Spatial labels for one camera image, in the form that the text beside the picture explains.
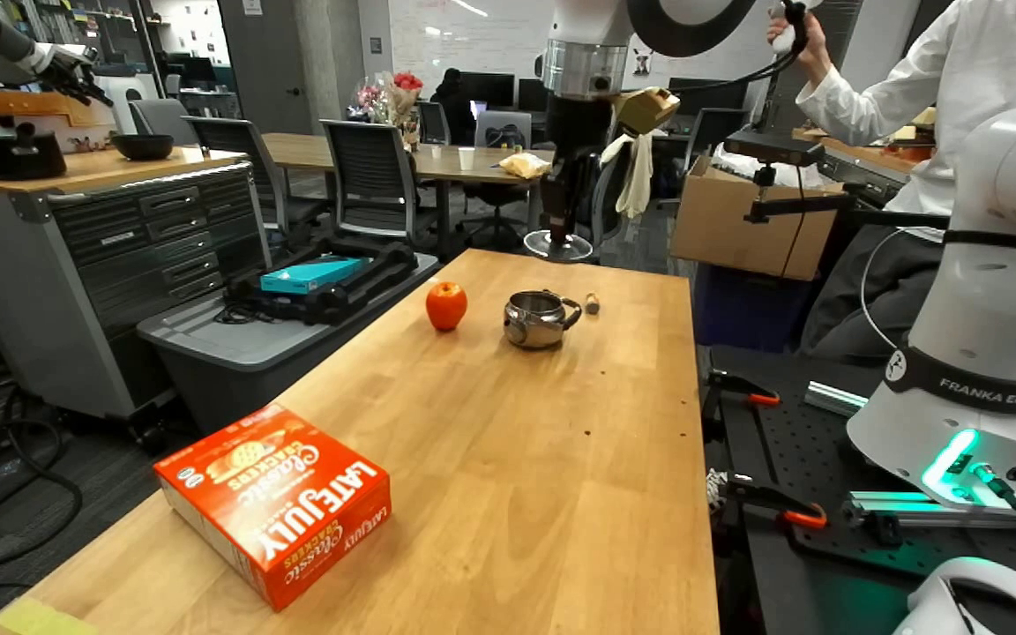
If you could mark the grey mesh office chair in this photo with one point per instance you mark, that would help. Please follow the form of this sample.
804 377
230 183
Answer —
370 172

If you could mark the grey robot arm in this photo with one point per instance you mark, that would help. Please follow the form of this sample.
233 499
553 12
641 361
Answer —
2 36

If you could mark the grey drawer cabinet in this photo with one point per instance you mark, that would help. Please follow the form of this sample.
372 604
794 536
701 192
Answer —
122 257

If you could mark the long aluminium rail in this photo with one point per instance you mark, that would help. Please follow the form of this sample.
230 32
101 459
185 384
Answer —
885 501

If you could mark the black cooking pot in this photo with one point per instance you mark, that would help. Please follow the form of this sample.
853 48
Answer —
16 154

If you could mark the dark office chair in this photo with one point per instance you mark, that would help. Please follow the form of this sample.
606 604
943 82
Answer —
226 133

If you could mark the black bowl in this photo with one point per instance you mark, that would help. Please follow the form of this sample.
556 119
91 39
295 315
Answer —
142 147

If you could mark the black optical breadboard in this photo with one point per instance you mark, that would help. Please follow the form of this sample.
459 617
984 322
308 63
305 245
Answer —
792 459

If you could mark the white cloth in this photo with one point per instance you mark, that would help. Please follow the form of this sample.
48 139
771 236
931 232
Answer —
636 176

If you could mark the black stereo camera bar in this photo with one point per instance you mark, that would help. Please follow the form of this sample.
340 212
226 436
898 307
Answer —
779 147

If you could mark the orange wooden board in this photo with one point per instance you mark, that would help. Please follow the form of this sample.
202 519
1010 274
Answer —
16 110

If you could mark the grey door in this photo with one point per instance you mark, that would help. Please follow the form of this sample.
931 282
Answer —
262 63

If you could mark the teal plastic case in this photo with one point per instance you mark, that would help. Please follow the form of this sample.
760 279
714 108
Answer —
312 277

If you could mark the blue bin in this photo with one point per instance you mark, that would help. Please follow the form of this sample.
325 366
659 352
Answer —
751 307

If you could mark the grey storage bin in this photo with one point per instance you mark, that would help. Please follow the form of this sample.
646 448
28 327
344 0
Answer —
238 353

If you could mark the flower bouquet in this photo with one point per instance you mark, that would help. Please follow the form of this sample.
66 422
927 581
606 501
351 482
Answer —
396 99

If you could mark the short aluminium rail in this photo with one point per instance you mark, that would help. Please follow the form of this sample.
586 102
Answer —
833 395

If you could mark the small steel kettle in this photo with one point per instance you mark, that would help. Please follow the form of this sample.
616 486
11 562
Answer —
534 319

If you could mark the yellow bag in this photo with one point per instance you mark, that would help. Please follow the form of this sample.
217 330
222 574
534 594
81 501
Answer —
525 167

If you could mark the cardboard box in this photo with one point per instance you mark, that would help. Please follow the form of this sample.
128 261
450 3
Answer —
731 232

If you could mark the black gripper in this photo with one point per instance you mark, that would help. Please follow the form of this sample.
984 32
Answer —
580 134

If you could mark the black office chair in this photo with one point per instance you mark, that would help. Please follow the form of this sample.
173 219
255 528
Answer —
607 206

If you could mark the orange toy fruit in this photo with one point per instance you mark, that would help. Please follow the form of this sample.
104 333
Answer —
446 307

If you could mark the yellow tape patch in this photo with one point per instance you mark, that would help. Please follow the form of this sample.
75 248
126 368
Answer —
35 617

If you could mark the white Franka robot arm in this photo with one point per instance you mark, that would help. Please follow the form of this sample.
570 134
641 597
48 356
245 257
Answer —
988 306

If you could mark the person in white shirt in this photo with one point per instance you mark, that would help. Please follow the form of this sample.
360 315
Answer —
919 93

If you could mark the round steel kettle lid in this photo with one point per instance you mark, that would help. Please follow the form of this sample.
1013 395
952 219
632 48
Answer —
559 245

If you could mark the orange cracker box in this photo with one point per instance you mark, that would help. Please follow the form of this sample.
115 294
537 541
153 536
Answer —
275 499

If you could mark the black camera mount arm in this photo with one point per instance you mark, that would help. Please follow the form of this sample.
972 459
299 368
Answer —
812 206

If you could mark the yellow-green wrist camera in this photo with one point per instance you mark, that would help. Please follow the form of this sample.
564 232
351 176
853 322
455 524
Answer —
646 110

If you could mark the white VR controller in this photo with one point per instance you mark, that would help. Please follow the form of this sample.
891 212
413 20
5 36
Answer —
1004 576

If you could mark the wooden office table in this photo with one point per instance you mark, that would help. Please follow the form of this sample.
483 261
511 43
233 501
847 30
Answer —
459 162

